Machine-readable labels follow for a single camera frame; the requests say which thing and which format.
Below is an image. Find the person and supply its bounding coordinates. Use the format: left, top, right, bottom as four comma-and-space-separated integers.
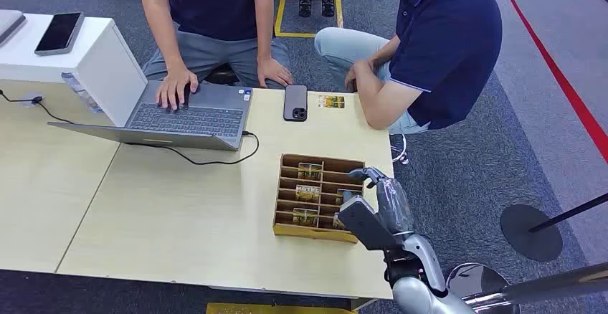
314, 0, 503, 135
134, 0, 295, 112

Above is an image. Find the chrome chair base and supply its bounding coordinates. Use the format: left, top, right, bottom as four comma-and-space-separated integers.
389, 133, 410, 166

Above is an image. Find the thin black charging cable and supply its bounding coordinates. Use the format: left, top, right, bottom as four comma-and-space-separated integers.
0, 89, 77, 125

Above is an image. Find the red floor tape line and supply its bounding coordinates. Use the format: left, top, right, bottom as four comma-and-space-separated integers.
492, 0, 608, 163

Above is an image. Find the black stanchion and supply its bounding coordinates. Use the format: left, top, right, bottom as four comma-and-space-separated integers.
500, 191, 608, 263

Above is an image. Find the wooden slotted card box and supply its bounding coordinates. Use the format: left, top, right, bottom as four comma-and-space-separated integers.
272, 153, 366, 245

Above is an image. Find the black stool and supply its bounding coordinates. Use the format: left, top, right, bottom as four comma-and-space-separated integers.
204, 63, 240, 86

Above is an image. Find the chrome stanchion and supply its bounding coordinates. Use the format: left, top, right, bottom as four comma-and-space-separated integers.
446, 260, 608, 314

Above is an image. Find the yellow floor board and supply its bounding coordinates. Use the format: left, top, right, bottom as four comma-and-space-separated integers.
205, 303, 355, 314

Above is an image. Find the black screen silver smartphone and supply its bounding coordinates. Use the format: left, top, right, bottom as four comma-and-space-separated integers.
34, 11, 85, 57

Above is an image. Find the yellow floor tape square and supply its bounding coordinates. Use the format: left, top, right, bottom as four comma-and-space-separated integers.
274, 0, 344, 39

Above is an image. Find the grey closed tablet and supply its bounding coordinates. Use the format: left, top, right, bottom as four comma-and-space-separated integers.
0, 9, 27, 45

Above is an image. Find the dark smartphone with triple camera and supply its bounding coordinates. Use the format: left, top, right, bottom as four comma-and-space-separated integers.
283, 85, 308, 123

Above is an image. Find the dark grey wrist camera box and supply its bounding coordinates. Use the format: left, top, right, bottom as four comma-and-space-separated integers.
334, 196, 404, 252

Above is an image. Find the grey laptop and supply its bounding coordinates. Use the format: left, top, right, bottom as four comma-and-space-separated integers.
47, 80, 254, 152

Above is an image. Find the white cabinet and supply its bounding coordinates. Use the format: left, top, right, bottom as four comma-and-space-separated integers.
0, 13, 149, 128

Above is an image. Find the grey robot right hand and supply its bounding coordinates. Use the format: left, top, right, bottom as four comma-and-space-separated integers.
346, 166, 415, 237

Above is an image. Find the person's right hand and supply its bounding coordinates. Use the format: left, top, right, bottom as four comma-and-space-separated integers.
155, 66, 199, 112

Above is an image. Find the black laptop cable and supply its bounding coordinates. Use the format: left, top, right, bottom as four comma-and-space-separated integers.
124, 131, 260, 166

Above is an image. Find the person's left hand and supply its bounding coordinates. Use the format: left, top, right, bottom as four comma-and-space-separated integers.
257, 57, 295, 89
344, 59, 377, 93

